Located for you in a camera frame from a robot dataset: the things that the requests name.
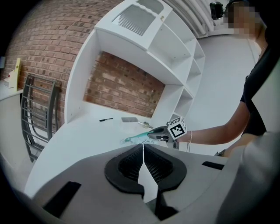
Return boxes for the person's right forearm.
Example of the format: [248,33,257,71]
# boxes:
[177,117,244,147]

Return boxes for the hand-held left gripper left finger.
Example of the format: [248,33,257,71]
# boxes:
[32,143,160,224]

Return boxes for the person's head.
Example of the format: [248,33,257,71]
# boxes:
[227,0,267,40]

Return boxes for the white ribbed glass cabinet door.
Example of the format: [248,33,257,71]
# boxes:
[94,0,174,53]

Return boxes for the person's olive trousers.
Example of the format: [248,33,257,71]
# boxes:
[214,149,231,158]

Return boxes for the black metal folding rack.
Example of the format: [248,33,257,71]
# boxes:
[20,73,62,163]

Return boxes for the black head-worn camera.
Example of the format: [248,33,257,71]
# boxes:
[209,1,224,21]

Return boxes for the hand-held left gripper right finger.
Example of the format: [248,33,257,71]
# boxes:
[144,143,230,221]

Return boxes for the light blue plastic bag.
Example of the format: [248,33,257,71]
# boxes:
[119,131,169,147]

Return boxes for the white desk with hutch shelves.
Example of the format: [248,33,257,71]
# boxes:
[23,0,207,198]

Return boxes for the white pen holder box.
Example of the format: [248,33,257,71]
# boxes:
[120,116,139,132]

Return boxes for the white side desk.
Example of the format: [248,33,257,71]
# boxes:
[0,79,25,154]

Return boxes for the person's dark shirt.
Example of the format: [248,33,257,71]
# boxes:
[240,43,280,137]

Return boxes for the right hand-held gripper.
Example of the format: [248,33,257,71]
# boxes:
[147,116,188,150]

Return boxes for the black and brass clip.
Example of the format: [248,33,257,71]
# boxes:
[137,121,154,130]

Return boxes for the small white box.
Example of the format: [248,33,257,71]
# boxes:
[4,70,18,89]

